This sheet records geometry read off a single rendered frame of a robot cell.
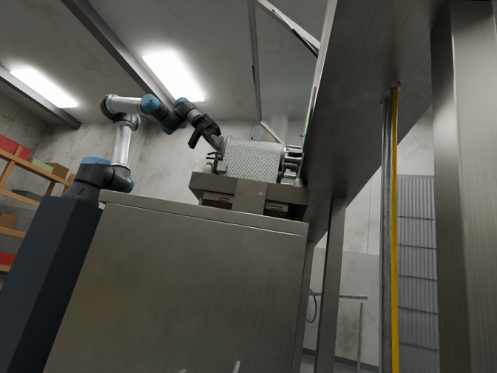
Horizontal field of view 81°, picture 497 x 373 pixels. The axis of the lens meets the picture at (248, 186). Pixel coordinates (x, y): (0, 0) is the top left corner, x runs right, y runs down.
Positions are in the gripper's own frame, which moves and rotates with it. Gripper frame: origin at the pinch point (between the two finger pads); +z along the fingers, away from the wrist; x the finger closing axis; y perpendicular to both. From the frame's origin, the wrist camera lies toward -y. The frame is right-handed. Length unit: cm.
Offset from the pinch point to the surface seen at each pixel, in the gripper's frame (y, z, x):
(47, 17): -23, -483, 196
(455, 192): 1, 68, -84
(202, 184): -17.5, 21.0, -28.0
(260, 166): 6.7, 21.6, -8.3
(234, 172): -2.8, 16.3, -8.3
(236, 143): 6.2, 6.1, -8.2
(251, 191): -6.8, 34.4, -30.0
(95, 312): -63, 34, -34
